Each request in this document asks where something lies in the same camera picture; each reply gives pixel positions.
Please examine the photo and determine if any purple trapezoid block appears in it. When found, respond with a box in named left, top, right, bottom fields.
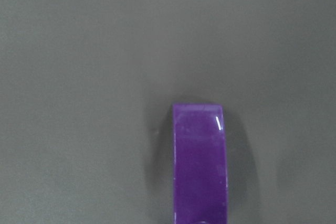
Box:
left=172, top=103, right=228, bottom=223

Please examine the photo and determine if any brown paper table cover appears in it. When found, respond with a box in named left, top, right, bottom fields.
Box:
left=1, top=0, right=335, bottom=223

